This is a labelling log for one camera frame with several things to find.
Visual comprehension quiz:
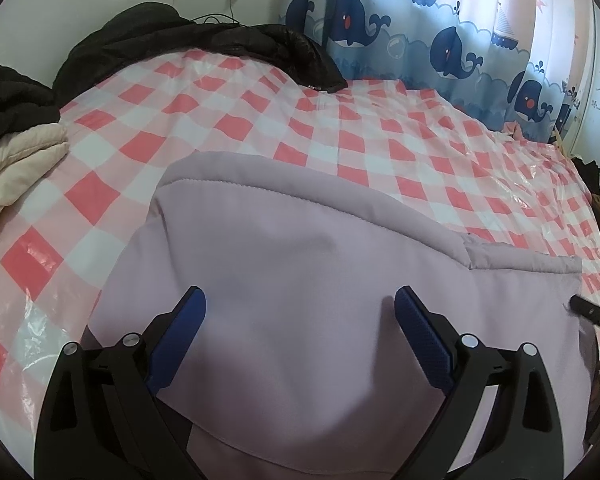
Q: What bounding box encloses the dark fleece cloth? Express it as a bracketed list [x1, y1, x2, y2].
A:
[0, 60, 61, 133]

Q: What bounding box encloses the pink checked plastic bed cover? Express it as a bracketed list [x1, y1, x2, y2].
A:
[0, 47, 600, 426]

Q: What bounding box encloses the beige padded jacket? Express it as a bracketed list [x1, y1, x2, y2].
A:
[0, 124, 71, 243]

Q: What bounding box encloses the lilac and purple jacket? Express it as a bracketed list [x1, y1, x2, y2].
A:
[82, 151, 583, 480]

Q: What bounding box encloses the blue whale print curtain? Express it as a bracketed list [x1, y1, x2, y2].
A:
[280, 0, 596, 143]

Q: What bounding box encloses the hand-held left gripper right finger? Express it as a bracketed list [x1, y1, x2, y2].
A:
[394, 285, 563, 480]

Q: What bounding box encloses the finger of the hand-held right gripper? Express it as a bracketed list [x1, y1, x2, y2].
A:
[570, 295, 600, 334]

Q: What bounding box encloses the black padded jacket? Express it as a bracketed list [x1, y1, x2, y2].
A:
[52, 2, 348, 93]

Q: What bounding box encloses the black power cable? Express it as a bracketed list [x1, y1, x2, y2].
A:
[192, 0, 243, 27]

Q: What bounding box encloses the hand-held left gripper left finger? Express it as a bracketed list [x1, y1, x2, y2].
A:
[32, 286, 207, 480]

